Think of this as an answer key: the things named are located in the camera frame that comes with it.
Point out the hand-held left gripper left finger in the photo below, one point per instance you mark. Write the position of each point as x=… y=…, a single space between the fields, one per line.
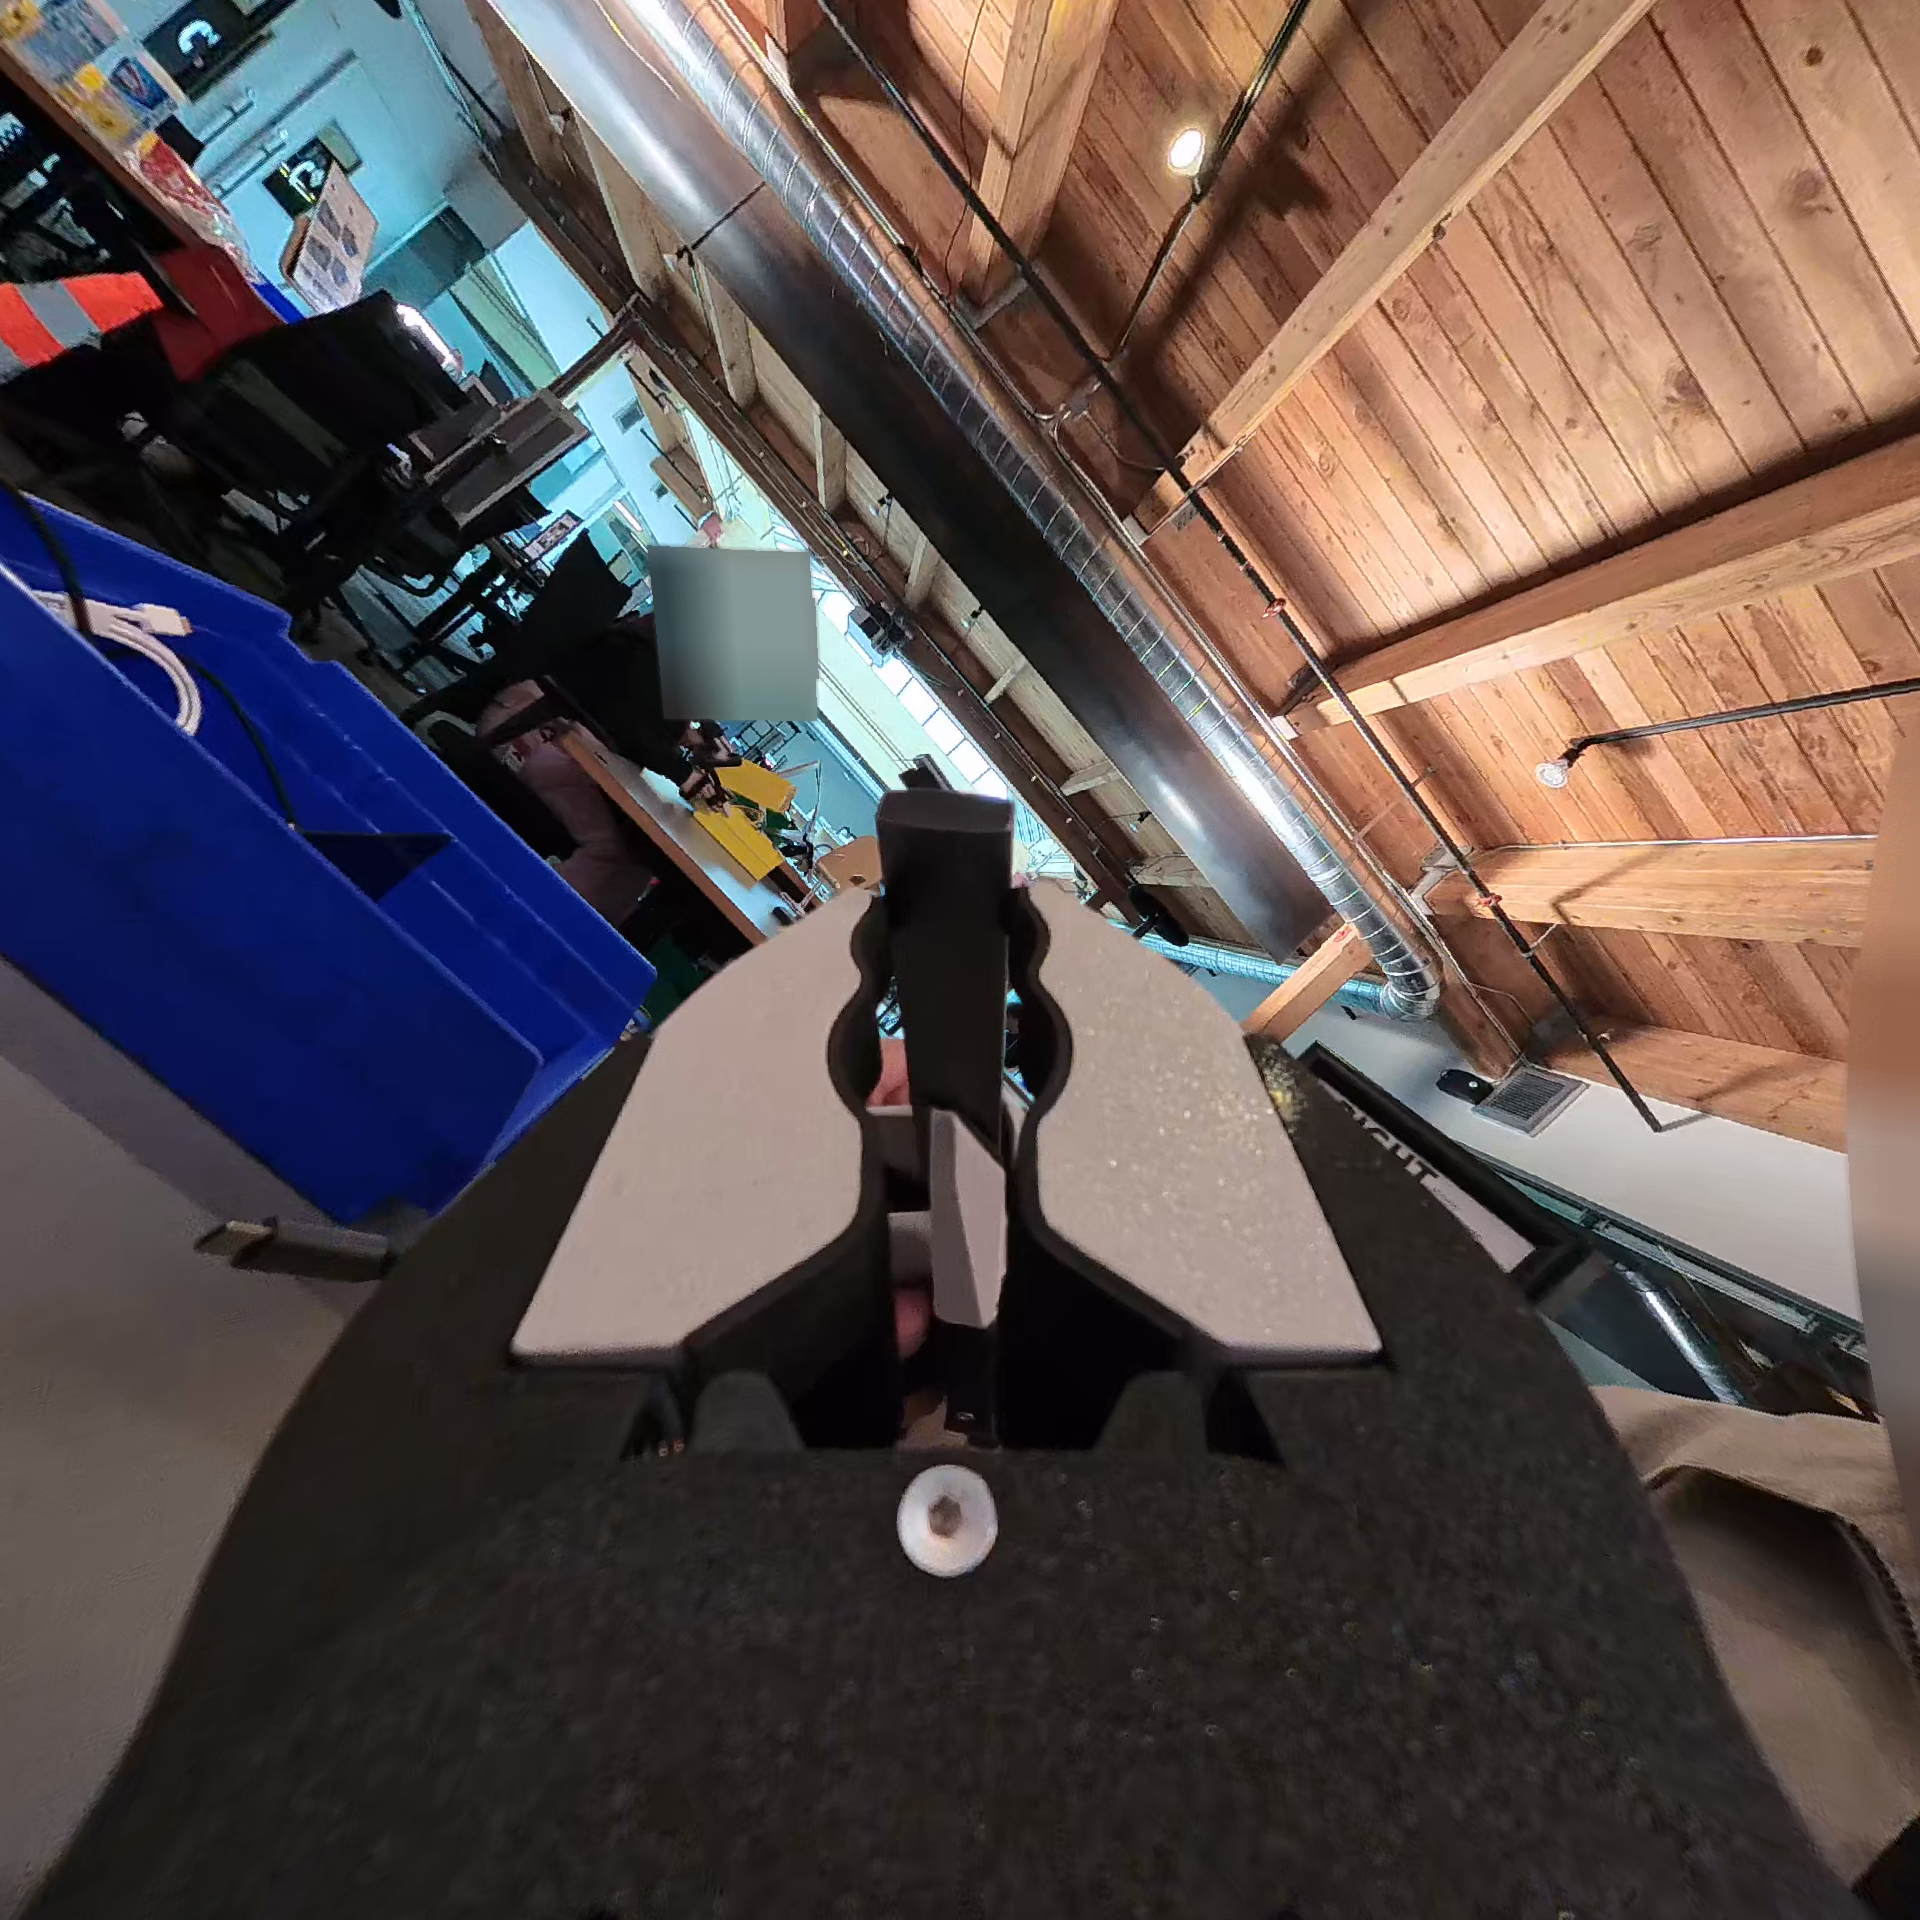
x=705 y=1201

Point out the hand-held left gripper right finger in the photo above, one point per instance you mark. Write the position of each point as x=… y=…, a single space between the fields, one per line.
x=1184 y=1185

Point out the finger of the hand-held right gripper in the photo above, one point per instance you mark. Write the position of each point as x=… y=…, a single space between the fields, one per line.
x=969 y=1244

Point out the black charger block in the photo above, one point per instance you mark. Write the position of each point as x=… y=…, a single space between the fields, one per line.
x=944 y=961

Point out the blue plastic bin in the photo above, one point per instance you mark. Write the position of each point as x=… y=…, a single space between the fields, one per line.
x=224 y=932

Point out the metal air vent grille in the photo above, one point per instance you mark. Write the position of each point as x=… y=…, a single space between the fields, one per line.
x=1530 y=1097

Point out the wooden workbench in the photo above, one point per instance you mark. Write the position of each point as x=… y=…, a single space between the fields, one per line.
x=675 y=833

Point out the round ceiling lamp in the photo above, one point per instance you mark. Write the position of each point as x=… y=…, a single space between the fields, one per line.
x=1184 y=146
x=1550 y=774

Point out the person's tan jacket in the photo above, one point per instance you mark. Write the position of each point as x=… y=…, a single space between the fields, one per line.
x=1785 y=1576

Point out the large black duct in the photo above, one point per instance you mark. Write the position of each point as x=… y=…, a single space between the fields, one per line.
x=902 y=450

